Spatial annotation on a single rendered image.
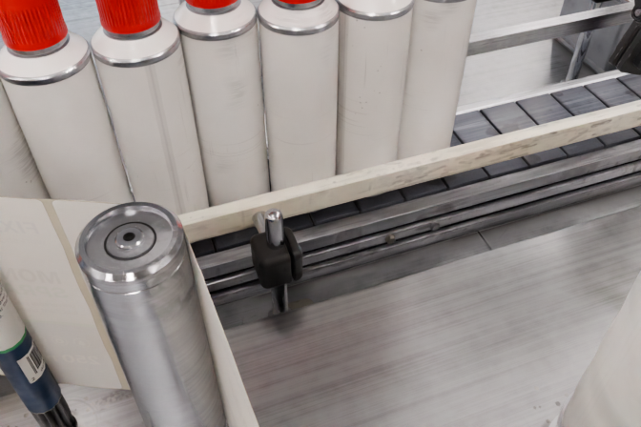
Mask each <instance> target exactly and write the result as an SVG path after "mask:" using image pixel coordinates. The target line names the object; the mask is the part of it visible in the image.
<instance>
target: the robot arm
mask: <svg viewBox="0 0 641 427"><path fill-rule="evenodd" d="M631 18H632V19H634V20H633V22H632V23H631V25H630V27H629V28H628V30H627V31H626V33H625V34H624V36H623V37H622V39H621V40H620V42H619V43H618V45H617V46H616V49H615V51H614V52H613V54H612V56H611V57H610V59H609V63H610V64H612V65H613V66H616V69H618V70H619V71H620V72H625V73H631V74H637V75H641V0H634V7H633V9H632V11H631Z"/></svg>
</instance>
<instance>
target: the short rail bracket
mask: <svg viewBox="0 0 641 427"><path fill-rule="evenodd" d="M264 222H265V232H264V233H260V234H255V235H253V236H252V237H251V240H250V244H251V253H252V260H253V264H254V267H255V270H256V272H257V275H258V280H259V282H260V285H261V286H262V287H263V288H264V289H271V297H272V308H273V315H278V314H281V313H285V312H288V295H287V284H288V283H291V282H292V277H293V278H294V280H295V281H298V280H300V279H301V278H302V250H301V247H300V245H299V244H298V242H297V240H296V238H295V236H294V234H293V232H292V230H291V229H290V228H288V227H283V215H282V212H281V211H280V210H279V209H276V208H272V209H269V210H267V211H266V213H265V215H264Z"/></svg>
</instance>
